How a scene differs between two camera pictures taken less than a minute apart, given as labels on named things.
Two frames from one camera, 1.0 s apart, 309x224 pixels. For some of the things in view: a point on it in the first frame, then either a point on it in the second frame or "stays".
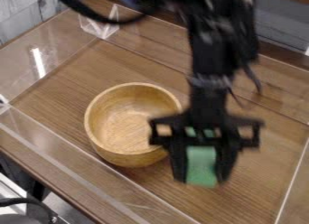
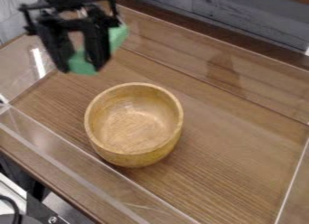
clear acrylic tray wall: (87, 182) stays
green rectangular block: (201, 162) -> (79, 63)
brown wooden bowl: (116, 116) stays
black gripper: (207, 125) -> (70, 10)
